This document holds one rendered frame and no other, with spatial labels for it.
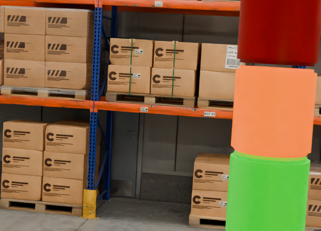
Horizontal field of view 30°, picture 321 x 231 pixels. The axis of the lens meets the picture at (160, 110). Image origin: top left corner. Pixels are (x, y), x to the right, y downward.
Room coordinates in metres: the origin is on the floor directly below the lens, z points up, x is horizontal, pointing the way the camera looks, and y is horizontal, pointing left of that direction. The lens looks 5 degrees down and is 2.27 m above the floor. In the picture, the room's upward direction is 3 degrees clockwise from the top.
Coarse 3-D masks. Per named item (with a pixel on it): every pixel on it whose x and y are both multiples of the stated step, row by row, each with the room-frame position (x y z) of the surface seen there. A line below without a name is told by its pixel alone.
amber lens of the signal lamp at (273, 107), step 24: (240, 72) 0.37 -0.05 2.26; (264, 72) 0.35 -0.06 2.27; (288, 72) 0.35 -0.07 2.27; (312, 72) 0.36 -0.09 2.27; (240, 96) 0.36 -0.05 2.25; (264, 96) 0.35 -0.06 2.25; (288, 96) 0.35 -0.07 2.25; (312, 96) 0.36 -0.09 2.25; (240, 120) 0.36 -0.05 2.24; (264, 120) 0.35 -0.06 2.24; (288, 120) 0.35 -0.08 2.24; (312, 120) 0.36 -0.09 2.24; (240, 144) 0.36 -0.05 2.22; (264, 144) 0.35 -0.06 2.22; (288, 144) 0.35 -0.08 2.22
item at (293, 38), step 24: (264, 0) 0.35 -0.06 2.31; (288, 0) 0.35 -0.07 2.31; (312, 0) 0.35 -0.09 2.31; (240, 24) 0.37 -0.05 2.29; (264, 24) 0.35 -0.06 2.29; (288, 24) 0.35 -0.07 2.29; (312, 24) 0.36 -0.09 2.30; (240, 48) 0.37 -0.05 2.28; (264, 48) 0.35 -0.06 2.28; (288, 48) 0.35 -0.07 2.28; (312, 48) 0.36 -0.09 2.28
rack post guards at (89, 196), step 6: (84, 192) 8.00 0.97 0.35; (90, 192) 7.98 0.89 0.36; (84, 198) 7.99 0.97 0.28; (90, 198) 7.98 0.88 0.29; (84, 204) 7.99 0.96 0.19; (90, 204) 7.98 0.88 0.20; (84, 210) 7.99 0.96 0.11; (90, 210) 7.98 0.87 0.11; (84, 216) 7.99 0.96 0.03; (90, 216) 7.98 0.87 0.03
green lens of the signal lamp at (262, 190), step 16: (240, 160) 0.36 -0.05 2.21; (256, 160) 0.36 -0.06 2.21; (272, 160) 0.35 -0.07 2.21; (288, 160) 0.36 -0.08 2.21; (304, 160) 0.36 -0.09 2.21; (240, 176) 0.36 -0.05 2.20; (256, 176) 0.35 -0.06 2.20; (272, 176) 0.35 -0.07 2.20; (288, 176) 0.35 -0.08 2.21; (304, 176) 0.36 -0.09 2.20; (240, 192) 0.36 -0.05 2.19; (256, 192) 0.35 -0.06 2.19; (272, 192) 0.35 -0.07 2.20; (288, 192) 0.35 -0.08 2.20; (304, 192) 0.36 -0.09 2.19; (240, 208) 0.36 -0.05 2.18; (256, 208) 0.35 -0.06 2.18; (272, 208) 0.35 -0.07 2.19; (288, 208) 0.35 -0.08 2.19; (304, 208) 0.36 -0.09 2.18; (240, 224) 0.36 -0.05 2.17; (256, 224) 0.35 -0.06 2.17; (272, 224) 0.35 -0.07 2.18; (288, 224) 0.35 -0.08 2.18; (304, 224) 0.36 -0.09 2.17
